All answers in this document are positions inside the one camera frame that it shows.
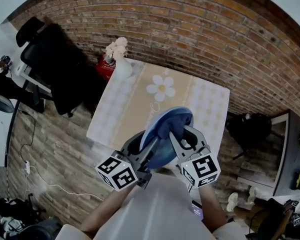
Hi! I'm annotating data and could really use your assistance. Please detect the person's beige trousers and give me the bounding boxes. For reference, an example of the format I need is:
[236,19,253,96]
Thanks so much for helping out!
[54,220,250,240]

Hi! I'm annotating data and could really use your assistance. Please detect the red fire extinguisher box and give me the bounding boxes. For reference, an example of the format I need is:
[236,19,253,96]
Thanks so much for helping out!
[95,54,116,82]

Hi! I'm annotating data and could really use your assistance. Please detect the white cable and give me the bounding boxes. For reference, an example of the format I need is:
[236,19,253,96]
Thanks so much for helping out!
[26,165,105,202]

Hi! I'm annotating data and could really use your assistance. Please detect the person's right forearm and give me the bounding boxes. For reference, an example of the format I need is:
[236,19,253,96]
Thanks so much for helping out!
[198,183,228,233]

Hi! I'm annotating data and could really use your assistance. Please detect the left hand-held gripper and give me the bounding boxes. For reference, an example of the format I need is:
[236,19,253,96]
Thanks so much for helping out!
[94,130,163,192]

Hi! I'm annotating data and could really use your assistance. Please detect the person's left forearm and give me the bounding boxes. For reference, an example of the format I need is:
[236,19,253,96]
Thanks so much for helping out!
[79,183,139,236]

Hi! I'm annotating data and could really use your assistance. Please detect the black backpack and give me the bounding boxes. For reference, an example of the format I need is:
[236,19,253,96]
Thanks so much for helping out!
[225,112,274,146]

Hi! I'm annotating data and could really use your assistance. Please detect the person's white shirt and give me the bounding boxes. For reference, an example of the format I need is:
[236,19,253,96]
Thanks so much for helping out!
[91,167,217,240]

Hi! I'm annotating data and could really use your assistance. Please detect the dark phone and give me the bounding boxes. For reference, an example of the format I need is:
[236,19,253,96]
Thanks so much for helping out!
[190,199,205,223]

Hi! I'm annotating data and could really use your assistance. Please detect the white flower bunch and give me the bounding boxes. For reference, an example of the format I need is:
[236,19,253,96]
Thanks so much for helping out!
[104,36,129,61]

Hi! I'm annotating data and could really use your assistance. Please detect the dark blue cloth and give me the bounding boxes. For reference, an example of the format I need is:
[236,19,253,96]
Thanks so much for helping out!
[158,113,194,141]

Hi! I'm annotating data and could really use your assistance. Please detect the black office chair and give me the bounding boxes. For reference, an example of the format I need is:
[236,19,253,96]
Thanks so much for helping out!
[15,16,92,118]

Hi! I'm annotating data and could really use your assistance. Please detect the white vase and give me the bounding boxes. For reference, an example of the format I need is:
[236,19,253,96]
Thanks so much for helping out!
[114,57,134,79]

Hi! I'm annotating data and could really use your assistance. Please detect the white power adapter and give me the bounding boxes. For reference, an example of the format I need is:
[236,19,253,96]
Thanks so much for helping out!
[23,160,31,178]

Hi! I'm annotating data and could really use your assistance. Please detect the black cable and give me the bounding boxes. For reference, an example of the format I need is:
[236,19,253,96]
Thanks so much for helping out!
[19,110,37,161]

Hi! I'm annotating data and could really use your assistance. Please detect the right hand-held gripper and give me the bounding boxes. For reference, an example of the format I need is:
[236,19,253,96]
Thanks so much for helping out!
[168,125,221,192]

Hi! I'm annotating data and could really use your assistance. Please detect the pile of black bags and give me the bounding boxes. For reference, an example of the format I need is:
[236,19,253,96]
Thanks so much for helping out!
[0,197,64,240]

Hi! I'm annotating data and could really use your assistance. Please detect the blue plate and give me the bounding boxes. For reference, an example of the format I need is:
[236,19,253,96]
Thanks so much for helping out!
[139,106,195,170]

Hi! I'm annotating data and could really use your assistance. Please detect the grey stool seat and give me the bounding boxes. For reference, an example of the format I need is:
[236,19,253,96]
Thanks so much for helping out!
[0,92,15,114]

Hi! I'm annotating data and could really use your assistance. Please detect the white desk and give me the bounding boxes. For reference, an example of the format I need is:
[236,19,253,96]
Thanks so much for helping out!
[0,23,53,95]

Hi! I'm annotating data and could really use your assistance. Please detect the dark desk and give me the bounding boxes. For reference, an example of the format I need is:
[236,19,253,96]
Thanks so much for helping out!
[271,109,300,198]

